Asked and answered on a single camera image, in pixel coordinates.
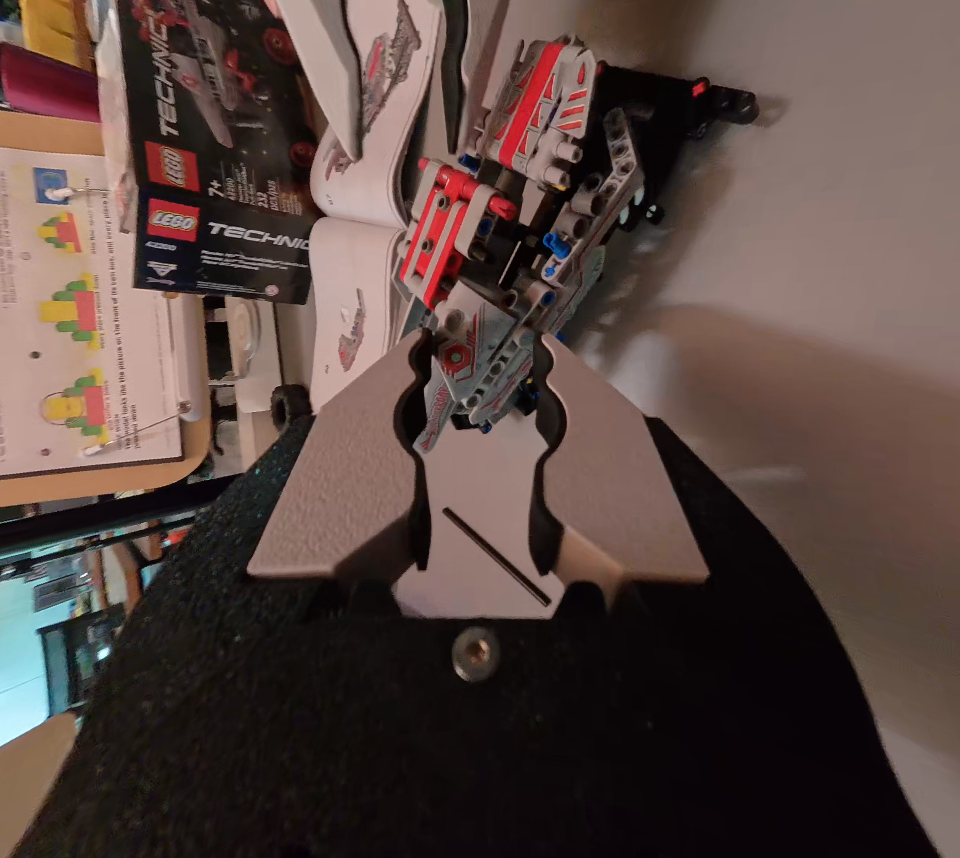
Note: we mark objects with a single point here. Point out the red grey toy brick vehicle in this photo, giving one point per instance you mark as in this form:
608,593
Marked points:
525,108

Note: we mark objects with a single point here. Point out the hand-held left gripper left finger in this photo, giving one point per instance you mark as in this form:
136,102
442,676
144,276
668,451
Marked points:
337,468

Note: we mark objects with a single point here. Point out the black toy brick box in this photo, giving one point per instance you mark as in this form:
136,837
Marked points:
195,123

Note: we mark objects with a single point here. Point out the open instruction booklet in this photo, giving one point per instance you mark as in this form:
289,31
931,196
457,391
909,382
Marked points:
341,266

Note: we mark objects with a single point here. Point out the clear plastic bag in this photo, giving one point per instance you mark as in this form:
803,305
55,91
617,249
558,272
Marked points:
116,101

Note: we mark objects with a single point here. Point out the white plastic tray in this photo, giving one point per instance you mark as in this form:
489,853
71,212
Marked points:
251,337

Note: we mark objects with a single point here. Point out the printed sheet with coloured bricks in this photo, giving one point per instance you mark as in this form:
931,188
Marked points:
30,318

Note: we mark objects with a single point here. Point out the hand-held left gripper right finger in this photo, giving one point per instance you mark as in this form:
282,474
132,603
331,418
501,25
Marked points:
622,491

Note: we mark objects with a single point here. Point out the black toy tyre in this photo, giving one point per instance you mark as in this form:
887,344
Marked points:
289,407

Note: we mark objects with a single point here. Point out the black axle rod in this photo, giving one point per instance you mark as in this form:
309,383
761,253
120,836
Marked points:
495,554

